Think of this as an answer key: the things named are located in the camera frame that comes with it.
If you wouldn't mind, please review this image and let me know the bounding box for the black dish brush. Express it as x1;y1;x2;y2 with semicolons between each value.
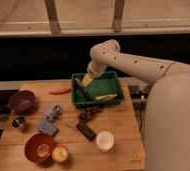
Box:
74;78;93;102

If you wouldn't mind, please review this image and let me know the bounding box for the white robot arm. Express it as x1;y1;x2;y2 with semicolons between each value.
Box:
87;39;190;171

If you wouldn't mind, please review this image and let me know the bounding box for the white cup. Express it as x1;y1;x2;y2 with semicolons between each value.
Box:
96;131;115;152

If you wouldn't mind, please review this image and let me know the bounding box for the small metal cup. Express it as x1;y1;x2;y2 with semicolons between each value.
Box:
12;117;26;129

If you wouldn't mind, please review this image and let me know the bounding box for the green plastic bin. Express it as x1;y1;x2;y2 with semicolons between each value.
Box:
71;71;124;108

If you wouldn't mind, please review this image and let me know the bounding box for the yellow banana in bin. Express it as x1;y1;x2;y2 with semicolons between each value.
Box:
96;94;117;101

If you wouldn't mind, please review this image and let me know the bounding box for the orange carrot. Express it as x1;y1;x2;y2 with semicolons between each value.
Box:
50;87;71;95

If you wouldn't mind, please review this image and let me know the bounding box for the blue grey toy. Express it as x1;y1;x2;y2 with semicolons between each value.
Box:
44;105;62;122

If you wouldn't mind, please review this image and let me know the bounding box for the black remote control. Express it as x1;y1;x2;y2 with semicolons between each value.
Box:
76;122;96;141

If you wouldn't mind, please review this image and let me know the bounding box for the wooden cutting board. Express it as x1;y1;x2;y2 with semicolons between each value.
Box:
0;81;145;171

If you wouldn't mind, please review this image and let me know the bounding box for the purple bowl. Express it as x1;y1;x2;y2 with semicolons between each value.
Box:
8;90;36;113

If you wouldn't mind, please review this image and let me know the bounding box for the red yellow apple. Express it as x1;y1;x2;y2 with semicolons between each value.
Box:
52;145;69;163

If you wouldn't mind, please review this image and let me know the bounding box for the red bowl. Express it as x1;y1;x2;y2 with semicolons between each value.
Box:
24;133;55;164

